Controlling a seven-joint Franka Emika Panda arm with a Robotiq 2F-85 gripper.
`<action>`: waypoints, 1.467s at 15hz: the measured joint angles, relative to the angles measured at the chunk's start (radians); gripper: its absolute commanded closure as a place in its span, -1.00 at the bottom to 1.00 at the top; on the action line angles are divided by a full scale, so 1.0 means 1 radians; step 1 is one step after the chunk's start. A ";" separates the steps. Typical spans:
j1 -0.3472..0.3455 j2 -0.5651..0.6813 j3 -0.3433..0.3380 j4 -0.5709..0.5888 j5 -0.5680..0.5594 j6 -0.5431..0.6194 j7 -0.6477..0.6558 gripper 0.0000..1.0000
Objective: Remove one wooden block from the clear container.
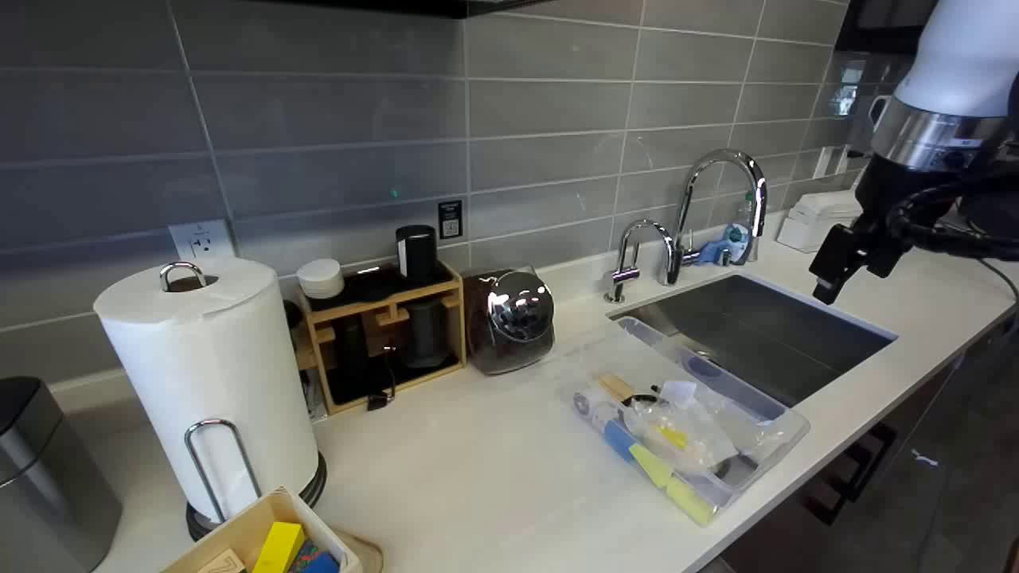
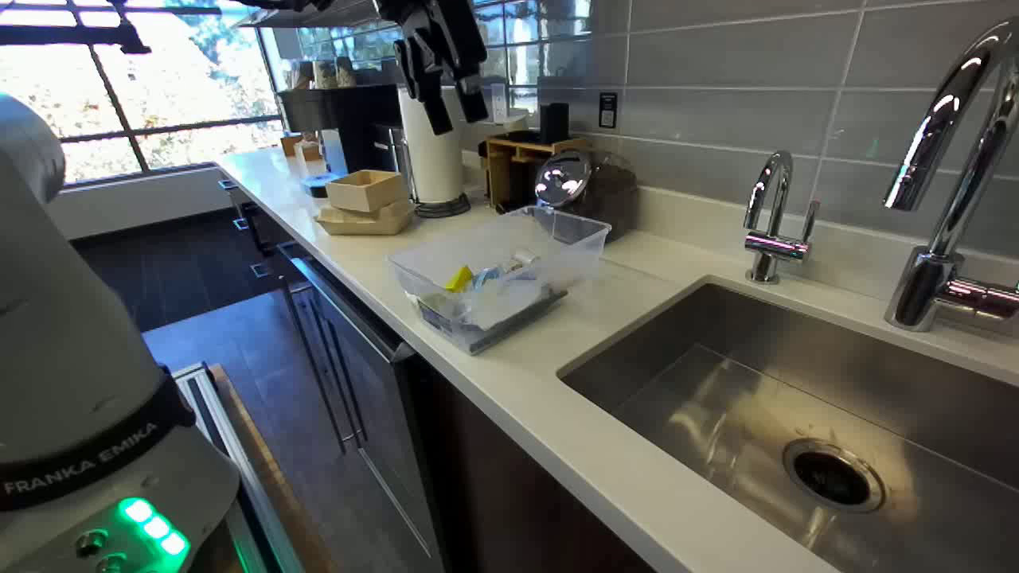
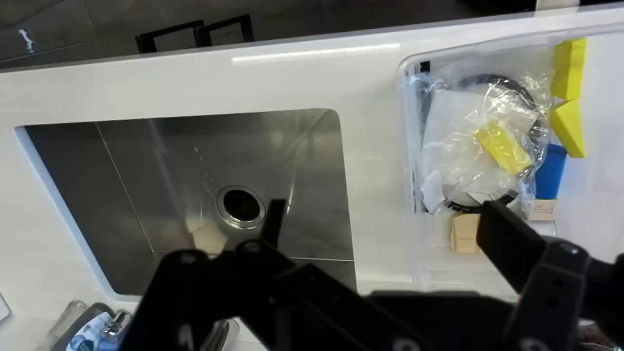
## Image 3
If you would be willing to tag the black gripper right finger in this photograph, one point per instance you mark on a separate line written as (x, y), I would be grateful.
(518, 249)

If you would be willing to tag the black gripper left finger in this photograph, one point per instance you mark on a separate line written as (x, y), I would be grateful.
(273, 224)

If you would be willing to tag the light wooden block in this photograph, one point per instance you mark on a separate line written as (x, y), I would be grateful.
(464, 234)
(542, 208)

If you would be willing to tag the blue foam block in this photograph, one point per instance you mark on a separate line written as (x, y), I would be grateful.
(549, 171)

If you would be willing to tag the clear plastic container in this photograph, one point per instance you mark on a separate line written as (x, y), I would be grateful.
(415, 255)

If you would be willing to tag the yellow foam block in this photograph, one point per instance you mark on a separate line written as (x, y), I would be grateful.
(567, 68)
(567, 126)
(501, 146)

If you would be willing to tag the round metal sink drain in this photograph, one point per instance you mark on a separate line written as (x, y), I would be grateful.
(239, 204)

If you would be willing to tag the stainless steel sink basin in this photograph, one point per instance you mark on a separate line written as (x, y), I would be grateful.
(148, 181)

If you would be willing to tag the crumpled clear plastic bag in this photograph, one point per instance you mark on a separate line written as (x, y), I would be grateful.
(454, 122)

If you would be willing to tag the large chrome faucet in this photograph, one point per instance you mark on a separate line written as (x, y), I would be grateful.
(89, 323)

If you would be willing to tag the black metal frame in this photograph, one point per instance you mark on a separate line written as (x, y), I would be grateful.
(169, 29)
(228, 21)

